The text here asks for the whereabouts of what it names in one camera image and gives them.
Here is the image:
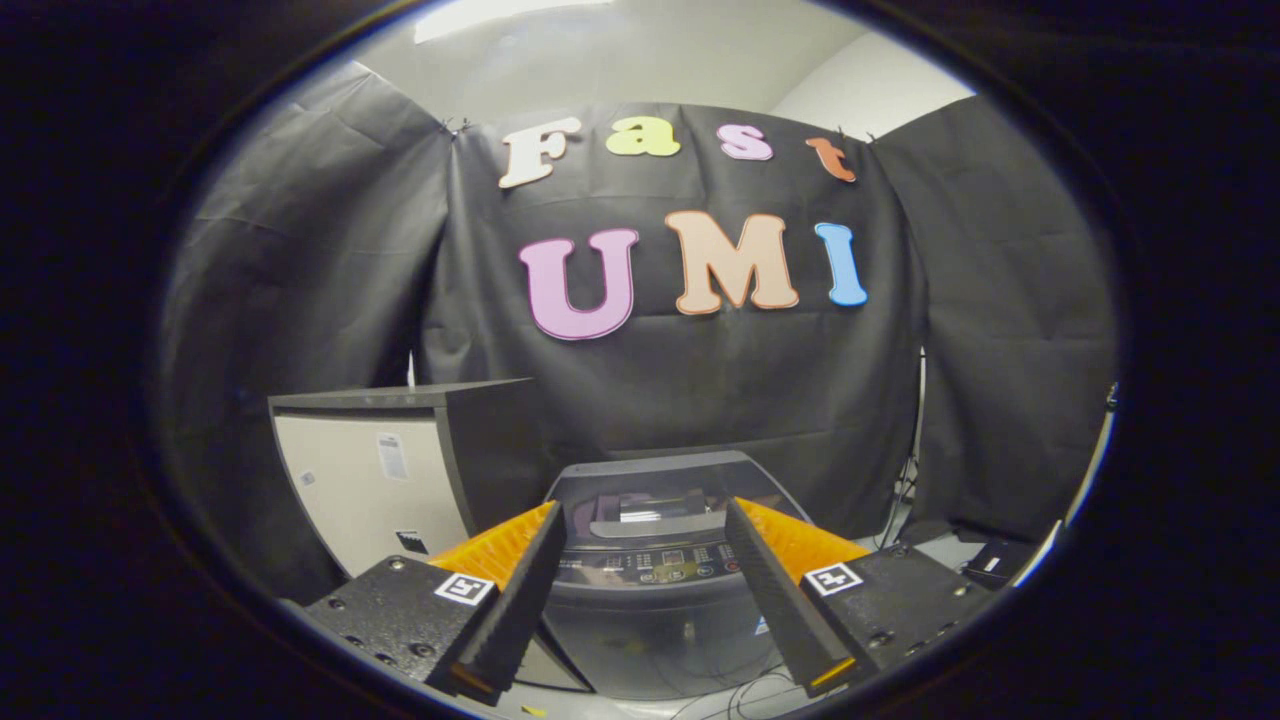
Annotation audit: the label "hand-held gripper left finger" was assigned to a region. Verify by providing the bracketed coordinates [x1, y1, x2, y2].
[283, 500, 567, 706]

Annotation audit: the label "black backdrop cloth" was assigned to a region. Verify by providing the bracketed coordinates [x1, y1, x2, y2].
[150, 55, 1121, 601]

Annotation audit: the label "white cabinet with dark top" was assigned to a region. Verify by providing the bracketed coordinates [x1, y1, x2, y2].
[268, 378, 591, 693]

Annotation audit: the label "black floor cables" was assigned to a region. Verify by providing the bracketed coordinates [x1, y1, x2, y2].
[680, 670, 806, 720]

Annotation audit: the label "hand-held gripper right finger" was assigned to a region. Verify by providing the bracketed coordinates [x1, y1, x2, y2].
[724, 497, 991, 699]

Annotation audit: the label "grey washing machine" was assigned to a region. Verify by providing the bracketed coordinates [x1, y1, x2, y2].
[540, 450, 831, 701]

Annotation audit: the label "black box on floor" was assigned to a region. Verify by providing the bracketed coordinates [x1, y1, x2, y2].
[960, 535, 1036, 591]

